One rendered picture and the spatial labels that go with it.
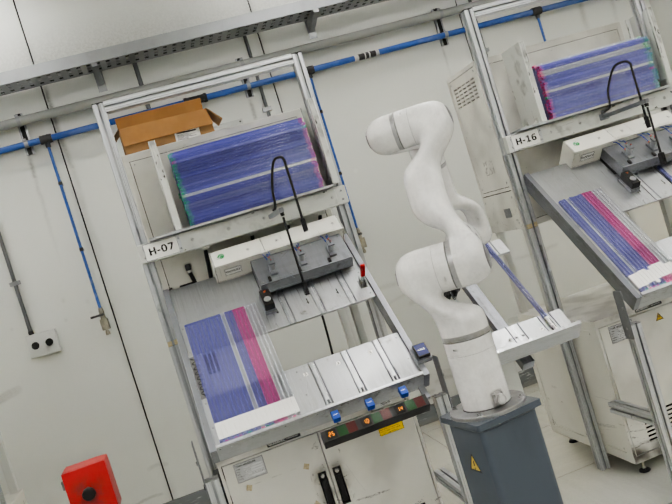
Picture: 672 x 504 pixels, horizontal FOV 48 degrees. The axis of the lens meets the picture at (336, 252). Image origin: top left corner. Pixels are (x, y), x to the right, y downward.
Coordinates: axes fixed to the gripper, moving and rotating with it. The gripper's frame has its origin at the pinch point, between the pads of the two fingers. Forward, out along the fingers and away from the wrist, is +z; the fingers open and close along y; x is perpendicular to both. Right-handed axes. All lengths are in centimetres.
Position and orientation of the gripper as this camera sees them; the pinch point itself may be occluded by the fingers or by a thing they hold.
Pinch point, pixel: (450, 294)
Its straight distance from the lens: 248.3
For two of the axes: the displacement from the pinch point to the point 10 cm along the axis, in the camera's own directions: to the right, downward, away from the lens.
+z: 0.2, 6.3, 7.8
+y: -9.3, 2.9, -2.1
